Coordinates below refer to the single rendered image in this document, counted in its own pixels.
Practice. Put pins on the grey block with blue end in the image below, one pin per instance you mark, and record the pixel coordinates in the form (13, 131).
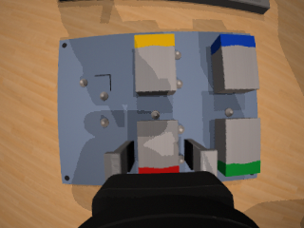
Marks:
(234, 60)

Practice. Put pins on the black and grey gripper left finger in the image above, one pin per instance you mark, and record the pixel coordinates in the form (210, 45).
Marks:
(119, 161)

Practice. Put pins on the grey block with red end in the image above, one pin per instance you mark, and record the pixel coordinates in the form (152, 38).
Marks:
(158, 146)

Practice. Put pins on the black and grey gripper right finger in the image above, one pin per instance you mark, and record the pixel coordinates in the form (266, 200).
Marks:
(200, 158)

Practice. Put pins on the grey metal block with yellow end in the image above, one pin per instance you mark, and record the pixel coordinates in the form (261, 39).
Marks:
(155, 64)

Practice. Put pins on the grey metal block with green end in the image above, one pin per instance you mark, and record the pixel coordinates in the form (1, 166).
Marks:
(238, 144)

